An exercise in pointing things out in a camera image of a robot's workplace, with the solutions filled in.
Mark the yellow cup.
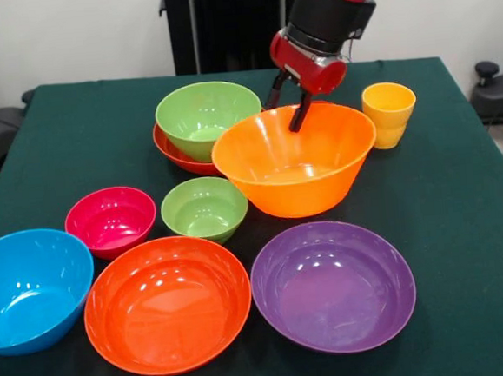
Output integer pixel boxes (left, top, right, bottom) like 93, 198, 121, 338
360, 79, 420, 152

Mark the large orange bowl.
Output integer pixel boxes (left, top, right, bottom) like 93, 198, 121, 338
207, 97, 384, 226

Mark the large red bowl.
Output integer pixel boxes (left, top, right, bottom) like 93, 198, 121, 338
151, 116, 223, 181
77, 230, 259, 376

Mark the small green bowl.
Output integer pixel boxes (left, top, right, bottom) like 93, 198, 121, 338
158, 173, 252, 250

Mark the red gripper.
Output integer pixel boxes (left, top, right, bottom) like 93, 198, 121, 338
258, 23, 353, 136

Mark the purple bowl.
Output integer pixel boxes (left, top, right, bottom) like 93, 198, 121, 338
246, 214, 422, 362

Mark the blue bowl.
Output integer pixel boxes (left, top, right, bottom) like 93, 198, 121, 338
0, 224, 102, 359

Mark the pink bowl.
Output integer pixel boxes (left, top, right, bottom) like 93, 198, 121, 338
62, 182, 161, 265

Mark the large green bowl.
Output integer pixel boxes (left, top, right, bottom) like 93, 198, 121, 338
152, 76, 268, 168

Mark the dark green table cloth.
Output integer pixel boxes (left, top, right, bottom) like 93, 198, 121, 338
0, 48, 503, 376

